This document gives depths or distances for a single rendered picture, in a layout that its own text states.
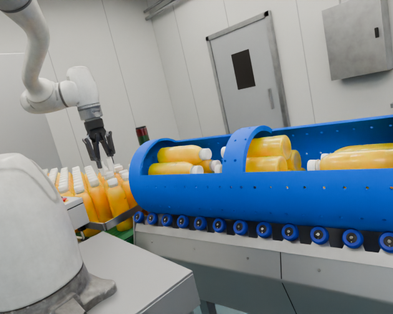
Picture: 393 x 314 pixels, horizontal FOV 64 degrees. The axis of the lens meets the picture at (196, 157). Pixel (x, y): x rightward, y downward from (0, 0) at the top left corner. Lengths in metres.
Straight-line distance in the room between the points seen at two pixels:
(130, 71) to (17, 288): 5.70
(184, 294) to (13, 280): 0.27
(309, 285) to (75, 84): 1.04
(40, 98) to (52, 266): 0.87
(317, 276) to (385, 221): 0.22
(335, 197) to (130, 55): 5.67
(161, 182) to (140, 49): 5.43
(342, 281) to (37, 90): 1.14
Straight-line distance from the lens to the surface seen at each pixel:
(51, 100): 1.32
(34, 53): 1.13
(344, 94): 4.36
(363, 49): 4.00
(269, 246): 0.91
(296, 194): 0.77
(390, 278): 0.84
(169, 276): 0.59
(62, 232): 0.55
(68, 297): 0.57
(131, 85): 6.06
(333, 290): 0.88
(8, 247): 0.52
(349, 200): 0.75
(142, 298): 0.56
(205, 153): 1.04
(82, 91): 1.30
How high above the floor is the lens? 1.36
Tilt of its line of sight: 11 degrees down
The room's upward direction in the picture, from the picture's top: 13 degrees counter-clockwise
